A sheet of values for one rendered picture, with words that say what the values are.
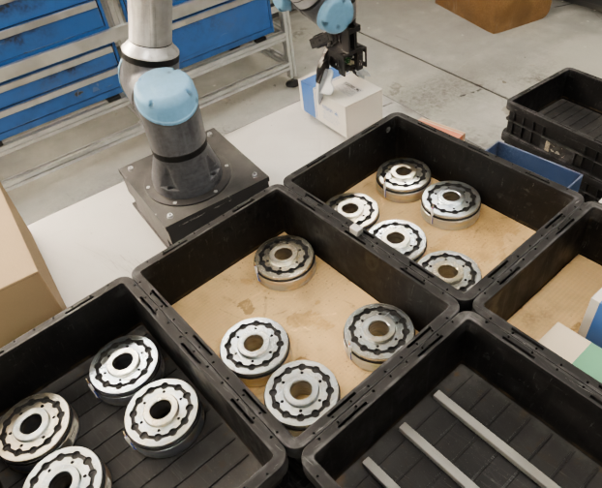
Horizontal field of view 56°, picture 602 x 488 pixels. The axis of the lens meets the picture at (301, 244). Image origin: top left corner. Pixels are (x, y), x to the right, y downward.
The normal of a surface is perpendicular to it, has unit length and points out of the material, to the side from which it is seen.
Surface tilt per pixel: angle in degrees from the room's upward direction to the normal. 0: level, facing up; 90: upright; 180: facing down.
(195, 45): 90
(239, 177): 2
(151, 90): 10
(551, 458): 0
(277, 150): 0
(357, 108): 90
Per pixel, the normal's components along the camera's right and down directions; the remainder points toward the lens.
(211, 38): 0.57, 0.52
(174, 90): -0.01, -0.62
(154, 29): 0.33, 0.63
